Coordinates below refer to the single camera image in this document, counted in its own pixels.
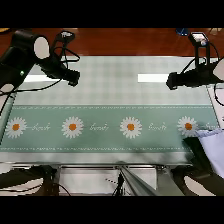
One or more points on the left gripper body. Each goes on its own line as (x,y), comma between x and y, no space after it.
(71,77)

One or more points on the silver frame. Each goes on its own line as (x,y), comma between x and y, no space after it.
(140,186)

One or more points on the pale lilac garment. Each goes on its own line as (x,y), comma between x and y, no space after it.
(213,150)

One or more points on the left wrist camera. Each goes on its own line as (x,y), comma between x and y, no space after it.
(66,34)

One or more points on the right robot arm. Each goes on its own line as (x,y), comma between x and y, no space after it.
(218,71)

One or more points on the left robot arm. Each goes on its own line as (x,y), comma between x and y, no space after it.
(18,55)

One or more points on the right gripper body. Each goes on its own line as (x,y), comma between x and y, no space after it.
(175,80)

